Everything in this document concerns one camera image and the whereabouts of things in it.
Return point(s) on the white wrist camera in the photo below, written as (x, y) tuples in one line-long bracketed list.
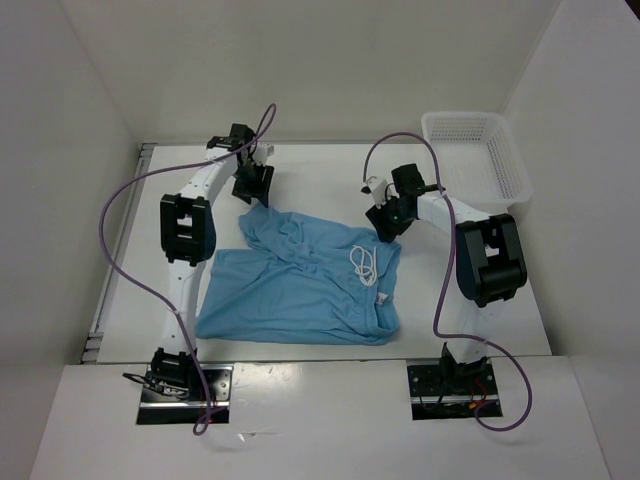
[(262, 153), (376, 187)]

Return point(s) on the aluminium table edge rail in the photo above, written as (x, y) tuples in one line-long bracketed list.
[(103, 309)]

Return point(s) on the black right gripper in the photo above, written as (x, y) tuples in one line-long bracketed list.
[(378, 217)]

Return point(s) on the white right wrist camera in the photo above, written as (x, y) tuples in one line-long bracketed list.
[(376, 187)]

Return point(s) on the light blue mesh shorts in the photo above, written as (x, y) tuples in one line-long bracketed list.
[(302, 280)]

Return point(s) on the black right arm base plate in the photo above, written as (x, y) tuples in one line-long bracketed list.
[(432, 397)]

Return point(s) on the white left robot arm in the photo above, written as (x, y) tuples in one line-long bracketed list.
[(188, 240)]

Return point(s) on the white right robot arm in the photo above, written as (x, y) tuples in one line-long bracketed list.
[(488, 267)]

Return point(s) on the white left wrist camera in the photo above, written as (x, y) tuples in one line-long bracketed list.
[(262, 153)]

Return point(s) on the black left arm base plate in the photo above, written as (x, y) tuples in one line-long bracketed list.
[(164, 405)]

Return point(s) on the white perforated plastic basket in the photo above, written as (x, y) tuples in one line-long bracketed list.
[(479, 161)]

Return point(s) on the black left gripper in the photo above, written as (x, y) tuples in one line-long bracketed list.
[(260, 189)]

